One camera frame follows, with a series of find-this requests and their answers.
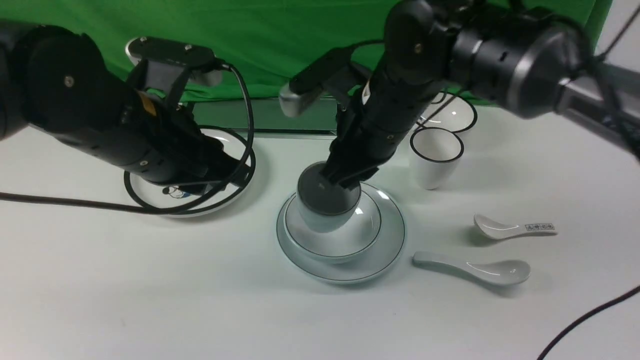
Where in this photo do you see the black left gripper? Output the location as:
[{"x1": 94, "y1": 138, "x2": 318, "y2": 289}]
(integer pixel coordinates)
[{"x1": 93, "y1": 92, "x2": 250, "y2": 196}]

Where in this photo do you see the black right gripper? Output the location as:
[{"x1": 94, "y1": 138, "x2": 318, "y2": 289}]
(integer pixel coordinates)
[{"x1": 320, "y1": 64, "x2": 443, "y2": 189}]

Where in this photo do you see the pale thin-rimmed cup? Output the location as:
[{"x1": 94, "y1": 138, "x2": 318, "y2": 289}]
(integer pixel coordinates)
[{"x1": 295, "y1": 161, "x2": 362, "y2": 233}]

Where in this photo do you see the pale thin-rimmed bowl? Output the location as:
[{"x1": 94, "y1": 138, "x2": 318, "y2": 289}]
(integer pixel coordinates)
[{"x1": 283, "y1": 191, "x2": 382, "y2": 264}]

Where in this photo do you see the plain white ceramic spoon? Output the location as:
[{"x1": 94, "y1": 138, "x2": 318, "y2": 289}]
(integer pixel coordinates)
[{"x1": 412, "y1": 251, "x2": 531, "y2": 287}]

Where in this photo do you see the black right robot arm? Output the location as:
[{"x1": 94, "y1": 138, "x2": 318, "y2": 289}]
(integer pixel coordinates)
[{"x1": 320, "y1": 0, "x2": 639, "y2": 189}]

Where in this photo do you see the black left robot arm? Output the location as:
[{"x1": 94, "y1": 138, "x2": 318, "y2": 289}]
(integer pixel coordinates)
[{"x1": 1, "y1": 19, "x2": 250, "y2": 195}]

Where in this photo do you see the illustrated black-rimmed plate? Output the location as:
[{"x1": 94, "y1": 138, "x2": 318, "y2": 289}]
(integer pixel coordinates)
[{"x1": 124, "y1": 125, "x2": 257, "y2": 219}]

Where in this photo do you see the black-rimmed white cup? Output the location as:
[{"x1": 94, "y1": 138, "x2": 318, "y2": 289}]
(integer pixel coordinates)
[{"x1": 408, "y1": 127, "x2": 466, "y2": 191}]

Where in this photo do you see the black-rimmed small white bowl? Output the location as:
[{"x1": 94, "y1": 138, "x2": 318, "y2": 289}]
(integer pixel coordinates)
[{"x1": 414, "y1": 91, "x2": 478, "y2": 135}]

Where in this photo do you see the plain pale flat plate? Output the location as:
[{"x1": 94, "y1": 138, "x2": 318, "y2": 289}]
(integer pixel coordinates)
[{"x1": 276, "y1": 183, "x2": 408, "y2": 285}]

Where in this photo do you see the green backdrop cloth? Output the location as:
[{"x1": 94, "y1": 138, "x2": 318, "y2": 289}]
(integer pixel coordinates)
[{"x1": 0, "y1": 0, "x2": 615, "y2": 107}]

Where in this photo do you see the white spoon with label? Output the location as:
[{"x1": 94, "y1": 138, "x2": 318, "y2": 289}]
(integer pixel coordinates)
[{"x1": 473, "y1": 214, "x2": 558, "y2": 240}]

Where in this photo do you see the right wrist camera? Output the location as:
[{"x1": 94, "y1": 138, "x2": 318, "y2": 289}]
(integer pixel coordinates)
[{"x1": 279, "y1": 47, "x2": 373, "y2": 117}]

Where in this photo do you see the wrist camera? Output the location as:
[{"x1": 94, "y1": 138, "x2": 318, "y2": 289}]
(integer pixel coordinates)
[
  {"x1": 279, "y1": 47, "x2": 373, "y2": 117},
  {"x1": 125, "y1": 36, "x2": 224, "y2": 106}
]

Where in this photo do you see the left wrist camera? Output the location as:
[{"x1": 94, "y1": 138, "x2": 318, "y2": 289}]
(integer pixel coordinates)
[{"x1": 125, "y1": 36, "x2": 224, "y2": 106}]

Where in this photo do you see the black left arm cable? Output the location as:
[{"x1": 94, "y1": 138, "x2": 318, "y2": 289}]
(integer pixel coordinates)
[{"x1": 0, "y1": 62, "x2": 257, "y2": 216}]

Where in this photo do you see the black cable lower right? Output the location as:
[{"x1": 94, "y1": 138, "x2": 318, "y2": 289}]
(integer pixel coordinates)
[{"x1": 536, "y1": 285, "x2": 640, "y2": 360}]

